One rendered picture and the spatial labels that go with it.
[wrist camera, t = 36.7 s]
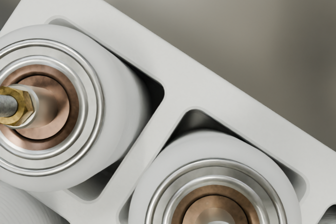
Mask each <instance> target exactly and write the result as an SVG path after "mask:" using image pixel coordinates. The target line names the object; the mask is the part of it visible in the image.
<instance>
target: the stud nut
mask: <svg viewBox="0 0 336 224"><path fill-rule="evenodd" d="M0 95H7V96H11V97H13V98H14V99H15V100H16V102H17V110H16V112H15V113H14V114H13V115H12V116H9V117H0V124H4V125H8V126H12V127H18V126H20V125H21V124H22V123H23V122H24V121H25V120H26V119H27V118H28V117H29V116H30V115H31V113H32V112H33V106H32V102H31V99H30V96H29V93H28V91H25V90H21V89H17V88H13V87H9V86H1V87H0Z"/></svg>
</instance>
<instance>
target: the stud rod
mask: <svg viewBox="0 0 336 224"><path fill-rule="evenodd" d="M17 108H18V104H17V101H16V100H15V98H13V97H12V96H10V95H2V94H0V117H10V116H12V115H13V114H15V112H16V111H17Z"/></svg>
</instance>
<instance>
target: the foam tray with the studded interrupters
mask: <svg viewBox="0 0 336 224"><path fill-rule="evenodd" d="M41 24H45V25H59V26H63V27H68V28H71V29H74V30H76V31H78V32H81V33H83V34H85V35H86V36H88V37H90V38H91V39H92V40H94V41H95V42H97V43H98V44H99V45H101V46H102V47H103V48H105V49H106V50H107V51H109V52H110V53H111V54H113V55H114V56H115V57H117V58H118V59H119V60H121V61H122V62H123V63H125V64H126V65H128V66H129V67H130V68H132V69H133V70H134V71H135V72H136V73H137V74H138V75H139V76H140V77H141V78H142V79H143V81H144V82H145V84H146V86H147V88H148V90H149V93H150V96H151V100H152V117H151V119H150V120H149V122H148V123H147V125H146V126H145V128H144V129H143V131H142V132H141V134H140V135H139V137H138V138H137V140H136V141H135V143H134V144H133V146H132V147H131V149H130V150H129V152H128V153H127V155H125V156H124V157H122V158H120V159H119V160H117V161H116V162H114V163H112V164H111V165H109V166H108V167H106V168H104V169H103V170H101V171H100V172H98V173H97V174H95V175H93V176H92V177H90V178H89V179H87V180H85V181H84V182H82V183H80V184H78V185H75V186H73V187H70V188H67V189H63V190H58V191H51V192H36V191H28V190H25V191H26V192H28V193H29V194H30V195H32V196H33V197H35V198H36V199H38V200H39V201H40V202H42V203H43V204H45V205H46V206H48V207H49V208H50V209H52V210H53V211H55V212H56V213H58V214H59V215H60V216H62V217H63V218H65V219H66V220H67V221H69V223H70V224H128V220H129V210H130V204H131V200H132V197H133V194H134V191H135V189H136V186H137V184H138V183H139V181H140V179H141V177H142V176H143V174H144V173H145V171H146V170H147V169H148V168H149V166H150V165H151V164H152V163H153V161H154V160H155V159H156V158H157V156H158V155H159V154H160V153H161V151H162V150H163V149H164V147H165V146H166V145H167V144H168V143H169V142H170V141H171V140H172V139H174V138H175V137H177V136H178V135H180V134H182V133H184V132H187V131H190V130H194V129H201V128H208V129H216V130H220V131H223V132H225V133H228V134H230V135H231V136H233V137H235V138H237V139H239V140H241V141H243V142H245V143H247V144H249V145H250V146H252V147H254V148H256V149H258V150H259V151H261V152H263V153H264V154H266V155H267V156H268V157H269V158H271V159H272V160H273V161H274V162H275V163H276V164H277V165H278V166H279V167H280V168H281V170H282V171H283V172H284V173H285V175H286V176H287V178H288V179H289V181H290V183H291V185H292V187H293V189H294V191H295V193H296V196H297V199H298V202H299V206H300V211H301V218H302V224H318V222H319V221H320V219H321V218H322V216H323V215H324V213H325V212H326V210H327V209H328V208H329V207H330V206H332V205H336V152H335V151H334V150H332V149H331V148H329V147H327V146H326V145H324V144H323V143H321V142H320V141H318V140H317V139H315V138H314V137H312V136H311V135H309V134H308V133H306V132H304V131H303V130H301V129H300V128H298V127H297V126H295V125H294V124H292V123H291V122H289V121H288V120H286V119H285V118H283V117H282V116H280V115H278V114H277V113H275V112H274V111H272V110H271V109H269V108H268V107H266V106H265V105H263V104H262V103H260V102H259V101H257V100H256V99H254V98H252V97H251V96H249V95H248V94H246V93H245V92H243V91H242V90H240V89H239V88H237V87H236V86H234V85H233V84H231V83H230V82H228V81H226V80H225V79H223V78H222V77H220V76H219V75H217V74H216V73H214V72H213V71H211V70H210V69H208V68H207V67H205V66H204V65H202V64H200V63H199V62H197V61H196V60H194V59H193V58H191V57H190V56H188V55H187V54H185V53H184V52H182V51H181V50H179V49H177V48H176V47H174V46H173V45H171V44H170V43H168V42H167V41H165V40H164V39H162V38H161V37H159V36H158V35H156V34H155V33H153V32H151V31H150V30H148V29H147V28H145V27H144V26H142V25H141V24H139V23H138V22H136V21H135V20H133V19H132V18H130V17H129V16H127V15H125V14H124V13H122V12H121V11H119V10H118V9H116V8H115V7H113V6H112V5H110V4H109V3H107V2H106V1H104V0H21V1H20V2H19V4H18V5H17V7H16V8H15V10H14V11H13V13H12V14H11V16H10V17H9V19H8V20H7V22H6V24H5V25H4V27H3V28H2V30H1V31H0V37H2V36H4V35H5V34H7V33H9V32H11V31H14V30H16V29H19V28H23V27H26V26H32V25H41Z"/></svg>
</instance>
